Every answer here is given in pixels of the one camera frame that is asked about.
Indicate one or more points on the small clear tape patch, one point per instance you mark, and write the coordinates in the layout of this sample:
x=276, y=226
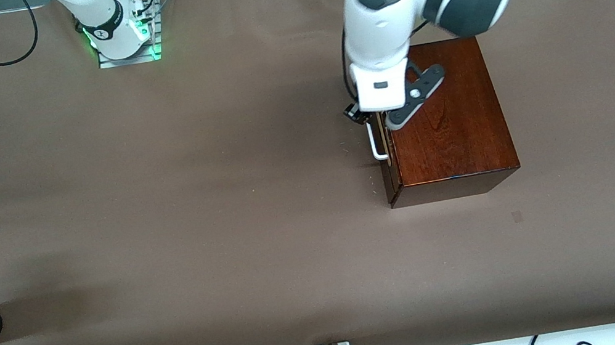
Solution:
x=517, y=216

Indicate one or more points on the brown table cover sheet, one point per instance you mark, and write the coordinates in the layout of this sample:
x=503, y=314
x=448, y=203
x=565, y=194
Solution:
x=262, y=236

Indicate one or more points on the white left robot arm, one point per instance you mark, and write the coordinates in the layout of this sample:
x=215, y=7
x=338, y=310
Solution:
x=377, y=29

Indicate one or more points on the dark brown wooden box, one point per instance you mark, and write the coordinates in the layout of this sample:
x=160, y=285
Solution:
x=452, y=142

